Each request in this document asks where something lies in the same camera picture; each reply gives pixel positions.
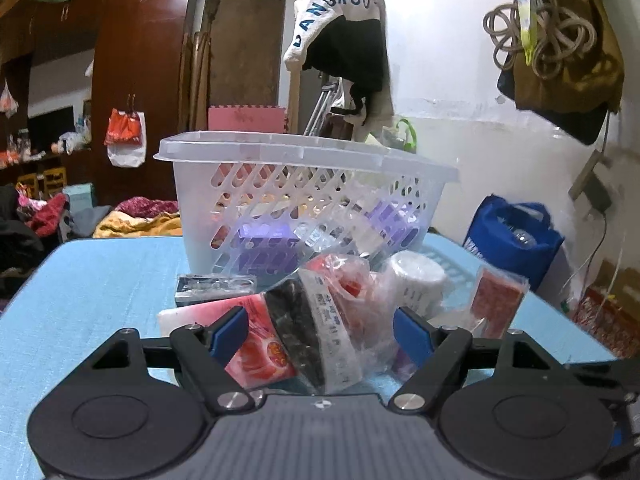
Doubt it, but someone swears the orange white plastic bag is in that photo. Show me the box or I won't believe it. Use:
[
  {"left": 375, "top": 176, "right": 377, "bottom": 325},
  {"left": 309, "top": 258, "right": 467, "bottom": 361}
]
[{"left": 103, "top": 108, "right": 147, "bottom": 169}]

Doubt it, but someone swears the black television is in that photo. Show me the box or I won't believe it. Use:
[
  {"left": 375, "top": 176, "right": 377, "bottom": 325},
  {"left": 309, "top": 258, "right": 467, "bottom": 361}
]
[{"left": 27, "top": 106, "right": 77, "bottom": 148}]

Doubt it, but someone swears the red sachet in plastic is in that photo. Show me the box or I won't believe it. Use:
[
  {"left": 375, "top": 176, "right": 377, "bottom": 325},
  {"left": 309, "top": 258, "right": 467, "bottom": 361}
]
[{"left": 471, "top": 266, "right": 530, "bottom": 339}]

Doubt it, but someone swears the red pink packet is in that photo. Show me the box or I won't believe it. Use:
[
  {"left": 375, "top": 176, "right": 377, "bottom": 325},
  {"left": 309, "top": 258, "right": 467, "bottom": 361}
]
[{"left": 157, "top": 294, "right": 298, "bottom": 392}]

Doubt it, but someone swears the blue tote bag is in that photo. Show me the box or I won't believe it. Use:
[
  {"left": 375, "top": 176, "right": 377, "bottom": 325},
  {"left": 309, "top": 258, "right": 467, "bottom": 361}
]
[{"left": 462, "top": 194, "right": 566, "bottom": 294}]

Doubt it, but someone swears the small purple box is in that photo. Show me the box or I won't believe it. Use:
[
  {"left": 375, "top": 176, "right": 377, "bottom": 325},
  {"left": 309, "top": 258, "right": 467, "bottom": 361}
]
[{"left": 364, "top": 199, "right": 422, "bottom": 252}]

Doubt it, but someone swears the coiled beige rope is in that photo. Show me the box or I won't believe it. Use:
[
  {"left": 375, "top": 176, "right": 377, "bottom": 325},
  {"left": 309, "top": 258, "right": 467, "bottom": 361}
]
[{"left": 482, "top": 0, "right": 599, "bottom": 82}]

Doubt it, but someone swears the brown hanging bag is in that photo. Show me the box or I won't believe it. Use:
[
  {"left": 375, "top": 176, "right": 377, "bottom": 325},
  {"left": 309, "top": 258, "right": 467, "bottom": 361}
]
[{"left": 496, "top": 0, "right": 627, "bottom": 114}]

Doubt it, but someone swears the white plastic basket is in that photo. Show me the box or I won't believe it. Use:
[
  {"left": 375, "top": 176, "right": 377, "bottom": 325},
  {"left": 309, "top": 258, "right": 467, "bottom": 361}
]
[{"left": 153, "top": 131, "right": 460, "bottom": 277}]

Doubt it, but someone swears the dark item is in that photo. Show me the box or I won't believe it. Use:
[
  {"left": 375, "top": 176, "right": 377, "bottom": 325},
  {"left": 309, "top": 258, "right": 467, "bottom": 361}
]
[{"left": 264, "top": 269, "right": 362, "bottom": 397}]

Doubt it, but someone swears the brown wooden wardrobe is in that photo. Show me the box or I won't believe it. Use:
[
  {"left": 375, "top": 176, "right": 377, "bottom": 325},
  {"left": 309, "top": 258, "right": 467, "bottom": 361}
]
[{"left": 0, "top": 0, "right": 202, "bottom": 211}]

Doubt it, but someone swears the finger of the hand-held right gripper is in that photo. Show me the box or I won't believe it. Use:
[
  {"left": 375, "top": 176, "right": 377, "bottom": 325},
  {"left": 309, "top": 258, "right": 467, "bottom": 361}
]
[
  {"left": 595, "top": 407, "right": 640, "bottom": 480},
  {"left": 565, "top": 357, "right": 640, "bottom": 403}
]

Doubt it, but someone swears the yellow green strap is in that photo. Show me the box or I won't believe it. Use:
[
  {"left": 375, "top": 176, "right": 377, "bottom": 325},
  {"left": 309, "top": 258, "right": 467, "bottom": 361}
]
[{"left": 511, "top": 0, "right": 539, "bottom": 67}]

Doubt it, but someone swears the white cup in plastic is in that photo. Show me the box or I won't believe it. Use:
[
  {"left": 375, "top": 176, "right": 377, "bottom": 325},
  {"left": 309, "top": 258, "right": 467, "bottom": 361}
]
[{"left": 384, "top": 251, "right": 447, "bottom": 317}]

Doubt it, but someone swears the white black sweatshirt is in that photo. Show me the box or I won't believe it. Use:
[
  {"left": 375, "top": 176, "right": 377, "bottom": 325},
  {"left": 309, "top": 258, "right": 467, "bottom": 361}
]
[{"left": 283, "top": 0, "right": 397, "bottom": 134}]

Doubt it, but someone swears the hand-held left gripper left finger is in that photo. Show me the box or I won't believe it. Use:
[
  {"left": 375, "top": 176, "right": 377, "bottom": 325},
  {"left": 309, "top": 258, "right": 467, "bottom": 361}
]
[{"left": 89, "top": 306, "right": 257, "bottom": 415}]

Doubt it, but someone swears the flat black box in plastic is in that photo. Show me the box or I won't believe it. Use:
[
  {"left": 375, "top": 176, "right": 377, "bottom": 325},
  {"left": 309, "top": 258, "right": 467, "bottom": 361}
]
[{"left": 175, "top": 273, "right": 259, "bottom": 309}]

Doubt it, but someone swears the metal crutch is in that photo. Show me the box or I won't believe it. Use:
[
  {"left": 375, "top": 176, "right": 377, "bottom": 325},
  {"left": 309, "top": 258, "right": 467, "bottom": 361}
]
[{"left": 302, "top": 79, "right": 342, "bottom": 139}]

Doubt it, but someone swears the pink foam mat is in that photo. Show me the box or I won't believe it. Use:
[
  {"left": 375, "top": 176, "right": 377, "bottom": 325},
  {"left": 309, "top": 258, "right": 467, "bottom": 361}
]
[{"left": 207, "top": 105, "right": 287, "bottom": 135}]

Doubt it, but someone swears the wall socket with charger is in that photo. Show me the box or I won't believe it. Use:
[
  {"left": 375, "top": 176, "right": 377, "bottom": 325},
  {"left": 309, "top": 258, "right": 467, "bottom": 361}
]
[{"left": 568, "top": 148, "right": 614, "bottom": 214}]

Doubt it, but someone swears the brown wooden board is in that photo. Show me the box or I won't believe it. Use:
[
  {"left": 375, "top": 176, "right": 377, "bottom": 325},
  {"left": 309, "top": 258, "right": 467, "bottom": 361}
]
[{"left": 199, "top": 0, "right": 287, "bottom": 133}]

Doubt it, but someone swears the yellow blanket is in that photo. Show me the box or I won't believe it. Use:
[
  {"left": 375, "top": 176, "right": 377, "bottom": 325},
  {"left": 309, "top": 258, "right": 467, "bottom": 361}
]
[{"left": 92, "top": 209, "right": 184, "bottom": 239}]

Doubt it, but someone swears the green bag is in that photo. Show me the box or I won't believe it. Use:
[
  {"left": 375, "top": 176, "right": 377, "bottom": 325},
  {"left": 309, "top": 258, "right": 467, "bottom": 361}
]
[{"left": 382, "top": 118, "right": 419, "bottom": 154}]

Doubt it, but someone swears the purple cardboard box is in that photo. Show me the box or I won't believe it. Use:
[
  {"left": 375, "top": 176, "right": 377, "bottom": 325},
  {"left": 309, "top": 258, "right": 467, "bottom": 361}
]
[{"left": 236, "top": 224, "right": 302, "bottom": 277}]

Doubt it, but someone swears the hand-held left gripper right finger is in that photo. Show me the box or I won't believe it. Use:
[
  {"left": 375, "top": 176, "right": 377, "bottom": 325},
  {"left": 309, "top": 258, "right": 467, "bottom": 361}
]
[{"left": 389, "top": 306, "right": 572, "bottom": 413}]

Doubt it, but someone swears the red garment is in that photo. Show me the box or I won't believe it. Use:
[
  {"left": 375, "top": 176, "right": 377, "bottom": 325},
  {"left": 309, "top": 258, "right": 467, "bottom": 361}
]
[{"left": 17, "top": 192, "right": 69, "bottom": 234}]

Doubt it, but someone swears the small white plastic bag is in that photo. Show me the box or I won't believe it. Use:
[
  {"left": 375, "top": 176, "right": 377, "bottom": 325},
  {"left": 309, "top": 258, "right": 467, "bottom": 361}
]
[{"left": 0, "top": 79, "right": 20, "bottom": 119}]

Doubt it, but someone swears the red patterned cloth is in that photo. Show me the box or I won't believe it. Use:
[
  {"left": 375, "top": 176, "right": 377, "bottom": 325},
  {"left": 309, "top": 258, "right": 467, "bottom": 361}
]
[{"left": 571, "top": 285, "right": 640, "bottom": 359}]

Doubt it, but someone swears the red white item in plastic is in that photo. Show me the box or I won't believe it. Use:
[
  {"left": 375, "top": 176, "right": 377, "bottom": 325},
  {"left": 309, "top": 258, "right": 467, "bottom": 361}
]
[{"left": 304, "top": 253, "right": 382, "bottom": 302}]

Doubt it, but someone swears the pile of dark clothes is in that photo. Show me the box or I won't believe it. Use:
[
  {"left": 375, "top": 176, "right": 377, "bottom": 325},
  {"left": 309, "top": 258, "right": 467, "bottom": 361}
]
[{"left": 0, "top": 185, "right": 47, "bottom": 283}]

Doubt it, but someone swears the knotted white plastic bag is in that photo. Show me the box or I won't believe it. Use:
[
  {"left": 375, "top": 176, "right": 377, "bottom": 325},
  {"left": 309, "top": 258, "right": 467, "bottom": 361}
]
[{"left": 58, "top": 117, "right": 94, "bottom": 154}]

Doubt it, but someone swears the black hanging bag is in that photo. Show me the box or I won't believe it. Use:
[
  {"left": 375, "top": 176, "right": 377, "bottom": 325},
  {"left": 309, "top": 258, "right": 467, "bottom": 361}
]
[{"left": 519, "top": 100, "right": 609, "bottom": 147}]

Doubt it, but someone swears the white cable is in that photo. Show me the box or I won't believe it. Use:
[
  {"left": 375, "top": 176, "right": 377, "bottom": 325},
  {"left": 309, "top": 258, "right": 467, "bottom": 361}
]
[{"left": 560, "top": 212, "right": 626, "bottom": 311}]

